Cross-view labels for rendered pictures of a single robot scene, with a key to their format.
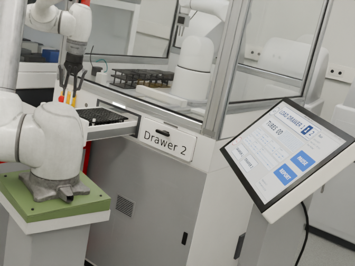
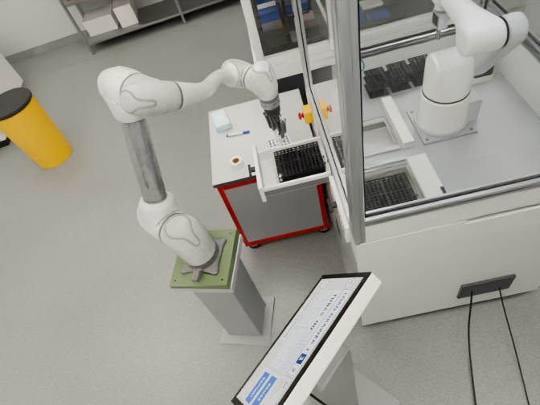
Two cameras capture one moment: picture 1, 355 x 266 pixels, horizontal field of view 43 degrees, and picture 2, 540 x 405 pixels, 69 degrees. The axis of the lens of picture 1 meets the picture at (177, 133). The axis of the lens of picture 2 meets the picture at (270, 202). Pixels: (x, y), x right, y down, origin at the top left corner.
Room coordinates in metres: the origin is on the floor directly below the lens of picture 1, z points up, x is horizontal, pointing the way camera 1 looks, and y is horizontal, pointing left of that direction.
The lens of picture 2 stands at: (1.22, -0.71, 2.27)
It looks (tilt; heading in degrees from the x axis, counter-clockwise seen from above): 51 degrees down; 64
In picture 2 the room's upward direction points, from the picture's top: 19 degrees counter-clockwise
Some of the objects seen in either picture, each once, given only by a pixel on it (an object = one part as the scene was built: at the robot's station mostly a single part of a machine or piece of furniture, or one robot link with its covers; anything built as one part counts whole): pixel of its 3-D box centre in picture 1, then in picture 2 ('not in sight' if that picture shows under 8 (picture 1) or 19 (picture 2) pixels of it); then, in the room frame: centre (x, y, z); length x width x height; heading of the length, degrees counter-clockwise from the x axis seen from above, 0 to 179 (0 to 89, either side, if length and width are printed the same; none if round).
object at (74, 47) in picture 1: (76, 46); (269, 100); (1.99, 0.51, 1.18); 0.09 x 0.09 x 0.06
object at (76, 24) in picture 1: (76, 21); (261, 79); (1.99, 0.53, 1.29); 0.13 x 0.11 x 0.16; 97
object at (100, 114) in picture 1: (96, 121); (299, 163); (1.97, 0.37, 0.87); 0.22 x 0.18 x 0.06; 146
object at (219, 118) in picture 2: not in sight; (220, 120); (1.97, 1.07, 0.78); 0.15 x 0.10 x 0.04; 69
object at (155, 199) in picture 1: (165, 191); (419, 200); (2.45, 0.00, 0.40); 1.03 x 0.95 x 0.80; 56
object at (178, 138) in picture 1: (166, 139); (339, 208); (1.90, 0.04, 0.87); 0.29 x 0.02 x 0.11; 56
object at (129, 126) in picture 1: (98, 121); (301, 163); (1.98, 0.37, 0.86); 0.40 x 0.26 x 0.06; 146
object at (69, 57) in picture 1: (73, 63); (272, 112); (1.99, 0.52, 1.10); 0.08 x 0.07 x 0.09; 96
